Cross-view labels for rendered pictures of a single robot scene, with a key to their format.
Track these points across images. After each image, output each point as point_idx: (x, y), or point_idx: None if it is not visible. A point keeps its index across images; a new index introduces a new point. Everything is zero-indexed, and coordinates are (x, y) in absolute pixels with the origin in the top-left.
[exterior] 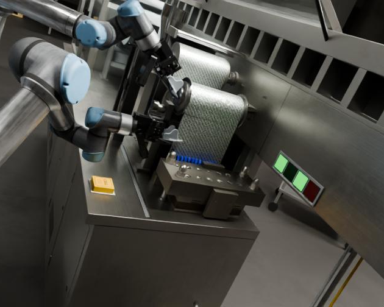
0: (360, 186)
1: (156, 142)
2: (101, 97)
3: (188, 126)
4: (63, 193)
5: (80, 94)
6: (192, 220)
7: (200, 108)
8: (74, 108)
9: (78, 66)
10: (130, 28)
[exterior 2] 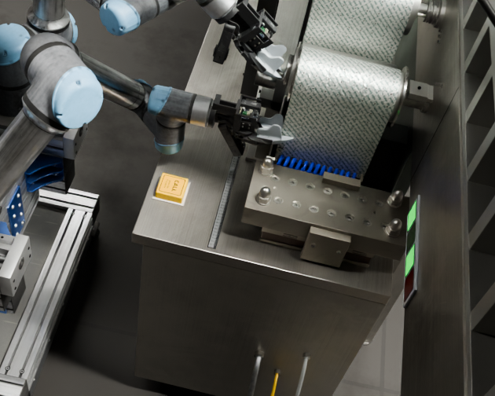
0: (429, 316)
1: (245, 141)
2: None
3: (298, 120)
4: None
5: (87, 115)
6: (279, 260)
7: (315, 97)
8: (213, 21)
9: (71, 91)
10: None
